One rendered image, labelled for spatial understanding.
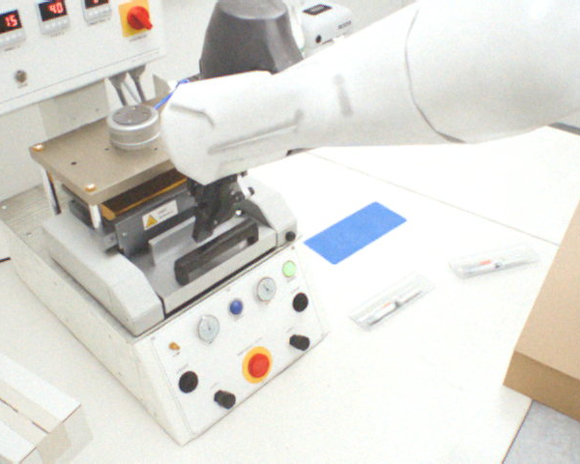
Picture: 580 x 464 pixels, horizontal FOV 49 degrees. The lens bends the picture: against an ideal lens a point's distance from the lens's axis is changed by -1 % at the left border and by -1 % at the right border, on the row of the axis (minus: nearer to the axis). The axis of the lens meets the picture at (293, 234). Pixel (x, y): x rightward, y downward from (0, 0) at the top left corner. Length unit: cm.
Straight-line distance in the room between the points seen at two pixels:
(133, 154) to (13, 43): 23
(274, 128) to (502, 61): 20
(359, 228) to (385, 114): 94
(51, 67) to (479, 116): 77
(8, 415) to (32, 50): 53
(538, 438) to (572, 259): 28
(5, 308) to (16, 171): 40
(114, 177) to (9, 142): 65
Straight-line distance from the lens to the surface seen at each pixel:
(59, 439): 101
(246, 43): 68
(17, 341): 125
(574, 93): 41
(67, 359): 119
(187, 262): 92
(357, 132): 48
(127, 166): 95
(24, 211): 123
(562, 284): 109
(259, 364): 105
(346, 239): 136
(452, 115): 44
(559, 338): 107
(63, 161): 99
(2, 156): 156
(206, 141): 59
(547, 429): 111
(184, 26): 185
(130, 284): 93
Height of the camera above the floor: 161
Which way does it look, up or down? 39 degrees down
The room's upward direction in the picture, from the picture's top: straight up
